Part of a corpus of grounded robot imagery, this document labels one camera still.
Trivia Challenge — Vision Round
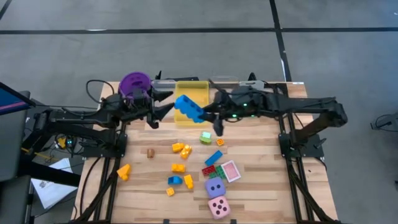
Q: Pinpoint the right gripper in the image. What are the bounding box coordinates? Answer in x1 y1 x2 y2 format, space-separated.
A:
198 86 259 137

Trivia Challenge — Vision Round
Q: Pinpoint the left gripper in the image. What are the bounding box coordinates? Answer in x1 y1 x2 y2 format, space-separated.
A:
123 88 175 130

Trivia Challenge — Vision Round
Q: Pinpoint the large long blue block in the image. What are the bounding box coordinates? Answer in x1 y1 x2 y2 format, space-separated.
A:
174 94 206 124

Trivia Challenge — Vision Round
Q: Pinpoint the long blue brick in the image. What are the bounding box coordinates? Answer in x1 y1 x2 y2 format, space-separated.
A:
204 150 224 167

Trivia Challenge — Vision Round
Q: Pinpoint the red toy brick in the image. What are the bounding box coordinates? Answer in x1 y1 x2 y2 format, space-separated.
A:
201 164 216 177

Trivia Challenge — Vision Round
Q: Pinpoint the long dark green brick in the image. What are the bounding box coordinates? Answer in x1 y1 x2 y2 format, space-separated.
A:
215 165 227 180

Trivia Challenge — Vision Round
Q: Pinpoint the red playing card deck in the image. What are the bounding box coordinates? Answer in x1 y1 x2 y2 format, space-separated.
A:
220 160 242 184

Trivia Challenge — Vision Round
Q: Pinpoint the purple foam die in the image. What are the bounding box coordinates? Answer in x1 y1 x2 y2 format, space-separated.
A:
204 176 227 200

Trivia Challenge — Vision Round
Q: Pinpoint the yellow angular toy block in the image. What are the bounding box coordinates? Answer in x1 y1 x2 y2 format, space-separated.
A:
116 164 132 182

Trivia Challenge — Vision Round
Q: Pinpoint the pink foam die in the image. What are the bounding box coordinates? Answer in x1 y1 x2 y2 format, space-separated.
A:
207 195 232 220

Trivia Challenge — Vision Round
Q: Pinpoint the purple plastic bucket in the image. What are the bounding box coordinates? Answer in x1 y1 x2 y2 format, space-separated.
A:
118 71 153 100

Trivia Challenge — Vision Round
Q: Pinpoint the yellow translucent plastic bin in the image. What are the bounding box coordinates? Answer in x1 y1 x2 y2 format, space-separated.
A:
174 80 211 127

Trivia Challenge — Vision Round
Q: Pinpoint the large clear plastic bin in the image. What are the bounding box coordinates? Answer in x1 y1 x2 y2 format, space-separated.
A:
208 75 240 94

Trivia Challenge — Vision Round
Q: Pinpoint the white paper sheet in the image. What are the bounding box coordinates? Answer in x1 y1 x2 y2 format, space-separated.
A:
30 157 78 210

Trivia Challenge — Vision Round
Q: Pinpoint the computer monitor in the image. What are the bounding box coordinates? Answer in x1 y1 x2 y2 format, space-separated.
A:
0 81 35 116

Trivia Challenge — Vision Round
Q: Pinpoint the dark grey desk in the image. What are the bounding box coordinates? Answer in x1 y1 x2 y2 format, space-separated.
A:
0 90 32 224

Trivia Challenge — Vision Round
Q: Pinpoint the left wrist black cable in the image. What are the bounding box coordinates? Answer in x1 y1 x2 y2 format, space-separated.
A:
85 79 116 105

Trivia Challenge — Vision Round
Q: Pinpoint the black metal table frame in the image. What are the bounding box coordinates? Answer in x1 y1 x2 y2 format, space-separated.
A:
70 70 341 224

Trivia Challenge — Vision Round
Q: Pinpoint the black cable on floor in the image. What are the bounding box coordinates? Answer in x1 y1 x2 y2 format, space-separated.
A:
369 111 398 133

